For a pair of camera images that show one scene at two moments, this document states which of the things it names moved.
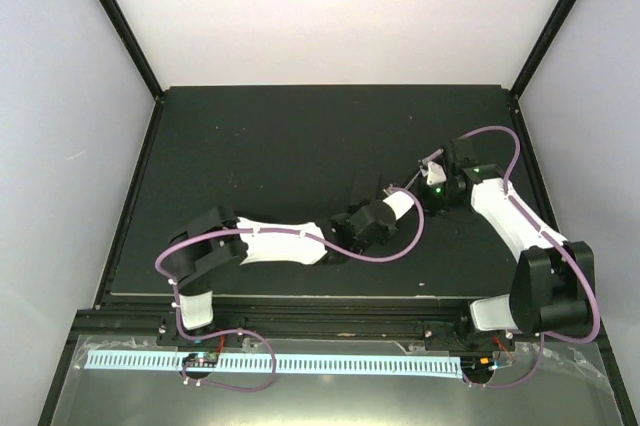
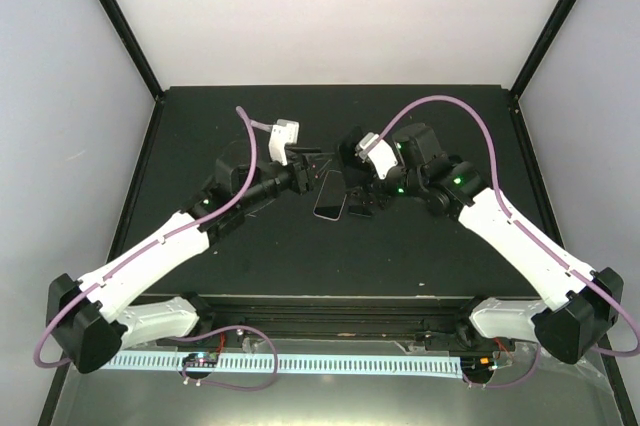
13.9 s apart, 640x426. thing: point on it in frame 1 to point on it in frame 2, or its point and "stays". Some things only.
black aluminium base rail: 241,319 stays
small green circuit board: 201,359 stays
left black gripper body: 392,230 to 299,183
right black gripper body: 441,200 to 376,191
